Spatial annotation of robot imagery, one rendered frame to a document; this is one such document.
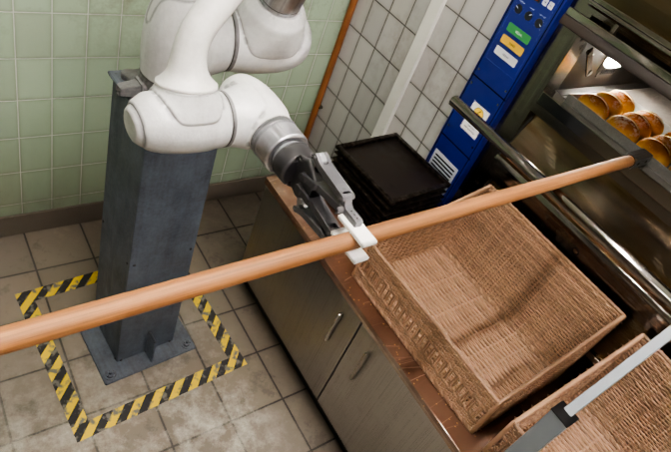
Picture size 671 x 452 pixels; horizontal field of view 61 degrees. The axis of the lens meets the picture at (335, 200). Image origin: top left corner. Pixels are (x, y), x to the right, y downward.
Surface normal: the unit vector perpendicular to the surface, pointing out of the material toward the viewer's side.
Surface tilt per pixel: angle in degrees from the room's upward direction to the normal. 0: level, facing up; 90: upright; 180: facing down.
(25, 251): 0
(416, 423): 90
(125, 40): 90
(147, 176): 90
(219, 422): 0
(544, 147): 70
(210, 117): 65
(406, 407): 90
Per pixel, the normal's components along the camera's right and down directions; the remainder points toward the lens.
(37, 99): 0.52, 0.68
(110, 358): 0.31, -0.72
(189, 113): 0.54, 0.30
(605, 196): -0.64, -0.09
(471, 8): -0.80, 0.16
